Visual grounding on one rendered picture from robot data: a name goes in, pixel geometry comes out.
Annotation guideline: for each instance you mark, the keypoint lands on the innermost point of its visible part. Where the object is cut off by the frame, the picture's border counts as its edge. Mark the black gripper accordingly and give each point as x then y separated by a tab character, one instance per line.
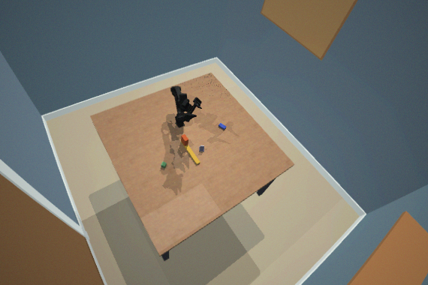
188	116

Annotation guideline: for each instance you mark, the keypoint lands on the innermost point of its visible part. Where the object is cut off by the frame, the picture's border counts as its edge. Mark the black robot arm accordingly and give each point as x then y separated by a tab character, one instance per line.
182	104

